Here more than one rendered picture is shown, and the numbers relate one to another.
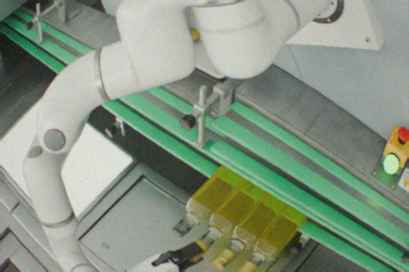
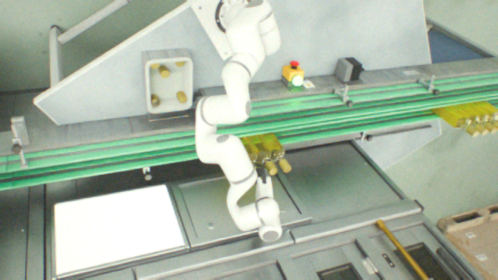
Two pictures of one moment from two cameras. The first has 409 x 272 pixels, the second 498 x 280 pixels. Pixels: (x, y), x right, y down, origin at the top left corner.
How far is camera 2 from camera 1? 1.08 m
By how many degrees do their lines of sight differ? 45
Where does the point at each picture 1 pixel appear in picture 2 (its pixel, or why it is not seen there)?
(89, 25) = (59, 135)
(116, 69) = (251, 63)
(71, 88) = (243, 78)
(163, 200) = (200, 186)
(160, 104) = (169, 140)
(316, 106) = not seen: hidden behind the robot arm
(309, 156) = (259, 105)
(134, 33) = (253, 41)
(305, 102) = not seen: hidden behind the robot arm
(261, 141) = not seen: hidden behind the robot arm
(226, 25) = (273, 25)
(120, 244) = (214, 218)
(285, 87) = (219, 91)
